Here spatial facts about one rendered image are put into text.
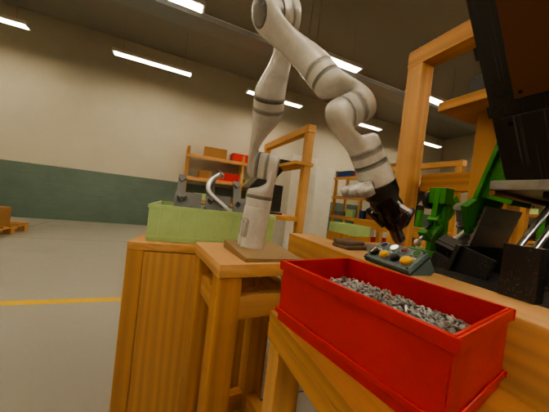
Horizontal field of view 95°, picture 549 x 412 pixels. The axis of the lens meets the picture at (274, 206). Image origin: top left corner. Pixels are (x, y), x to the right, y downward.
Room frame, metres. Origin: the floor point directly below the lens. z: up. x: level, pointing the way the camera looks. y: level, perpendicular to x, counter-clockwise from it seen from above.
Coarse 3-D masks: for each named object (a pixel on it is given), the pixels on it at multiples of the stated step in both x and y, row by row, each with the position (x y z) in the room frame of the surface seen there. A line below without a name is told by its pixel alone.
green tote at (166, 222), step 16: (160, 208) 1.16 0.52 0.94; (176, 208) 1.18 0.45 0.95; (192, 208) 1.20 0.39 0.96; (160, 224) 1.17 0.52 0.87; (176, 224) 1.19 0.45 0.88; (192, 224) 1.21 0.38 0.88; (208, 224) 1.23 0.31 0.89; (224, 224) 1.25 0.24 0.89; (272, 224) 1.33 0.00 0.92; (160, 240) 1.17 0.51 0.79; (176, 240) 1.19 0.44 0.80; (192, 240) 1.21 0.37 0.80; (208, 240) 1.23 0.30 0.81; (224, 240) 1.25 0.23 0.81
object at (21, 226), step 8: (0, 208) 3.83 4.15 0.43; (8, 208) 4.01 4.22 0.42; (0, 216) 3.85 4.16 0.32; (8, 216) 4.03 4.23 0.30; (0, 224) 3.87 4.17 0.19; (8, 224) 4.05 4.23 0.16; (16, 224) 4.22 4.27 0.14; (24, 224) 4.38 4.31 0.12; (0, 232) 4.02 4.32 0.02; (8, 232) 4.05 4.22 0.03
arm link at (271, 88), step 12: (288, 0) 0.58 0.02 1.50; (288, 12) 0.59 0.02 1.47; (300, 12) 0.61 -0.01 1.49; (300, 24) 0.63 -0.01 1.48; (276, 60) 0.68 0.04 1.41; (264, 72) 0.71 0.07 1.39; (276, 72) 0.68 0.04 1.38; (288, 72) 0.69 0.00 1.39; (264, 84) 0.69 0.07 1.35; (276, 84) 0.69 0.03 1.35; (264, 96) 0.70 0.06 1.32; (276, 96) 0.70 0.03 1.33
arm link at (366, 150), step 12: (336, 108) 0.50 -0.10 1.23; (348, 108) 0.49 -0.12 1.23; (336, 120) 0.51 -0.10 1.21; (348, 120) 0.50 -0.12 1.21; (336, 132) 0.54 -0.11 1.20; (348, 132) 0.51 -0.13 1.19; (372, 132) 0.54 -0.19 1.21; (348, 144) 0.53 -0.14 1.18; (360, 144) 0.52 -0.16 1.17; (372, 144) 0.52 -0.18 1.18; (360, 156) 0.53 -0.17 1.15; (372, 156) 0.52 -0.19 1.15; (384, 156) 0.53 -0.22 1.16
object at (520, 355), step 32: (320, 256) 0.92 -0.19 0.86; (352, 256) 0.77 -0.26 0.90; (448, 288) 0.53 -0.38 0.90; (480, 288) 0.56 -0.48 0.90; (512, 320) 0.41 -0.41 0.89; (544, 320) 0.40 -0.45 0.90; (512, 352) 0.40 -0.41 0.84; (544, 352) 0.37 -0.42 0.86; (512, 384) 0.40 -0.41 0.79; (544, 384) 0.36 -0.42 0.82
